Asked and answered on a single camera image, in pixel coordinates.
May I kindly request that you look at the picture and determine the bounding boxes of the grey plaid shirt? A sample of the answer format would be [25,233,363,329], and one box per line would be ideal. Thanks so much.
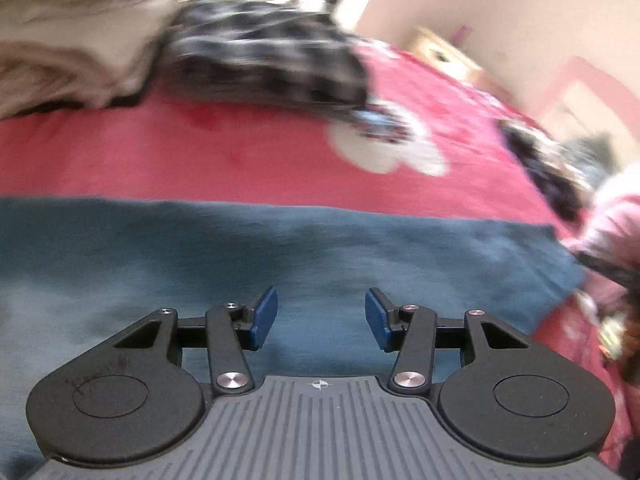
[162,0,371,116]

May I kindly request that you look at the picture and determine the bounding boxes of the red floral blanket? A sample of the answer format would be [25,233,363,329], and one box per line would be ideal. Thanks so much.
[0,35,640,480]

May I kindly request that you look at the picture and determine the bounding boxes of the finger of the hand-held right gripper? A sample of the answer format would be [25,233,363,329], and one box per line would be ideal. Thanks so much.
[575,252,640,291]

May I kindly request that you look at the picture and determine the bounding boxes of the cream nightstand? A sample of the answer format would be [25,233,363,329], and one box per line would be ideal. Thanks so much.
[410,25,496,91]

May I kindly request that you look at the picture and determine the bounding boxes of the yellow printed cloth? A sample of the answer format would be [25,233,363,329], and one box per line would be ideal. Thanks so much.
[600,310,640,366]

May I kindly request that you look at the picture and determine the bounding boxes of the stack of white folded clothes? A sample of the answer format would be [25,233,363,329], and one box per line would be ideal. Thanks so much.
[0,0,191,118]

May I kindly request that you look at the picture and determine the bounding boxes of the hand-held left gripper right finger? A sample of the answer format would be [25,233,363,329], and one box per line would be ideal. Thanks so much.
[365,287,530,395]

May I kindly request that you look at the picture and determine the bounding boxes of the blue denim jeans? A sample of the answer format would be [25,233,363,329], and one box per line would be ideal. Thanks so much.
[0,195,586,466]

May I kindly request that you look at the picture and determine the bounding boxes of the teal patterned blanket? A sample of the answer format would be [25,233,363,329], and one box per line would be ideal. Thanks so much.
[565,132,626,191]

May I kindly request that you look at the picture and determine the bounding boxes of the pink and cream headboard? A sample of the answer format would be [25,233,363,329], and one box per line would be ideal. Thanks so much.
[530,55,640,161]

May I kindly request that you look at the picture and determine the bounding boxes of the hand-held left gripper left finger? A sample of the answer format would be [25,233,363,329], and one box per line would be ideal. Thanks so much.
[114,286,278,395]

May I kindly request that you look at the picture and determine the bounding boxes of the dark blue crumpled garment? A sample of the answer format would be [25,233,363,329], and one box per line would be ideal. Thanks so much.
[500,120,601,221]

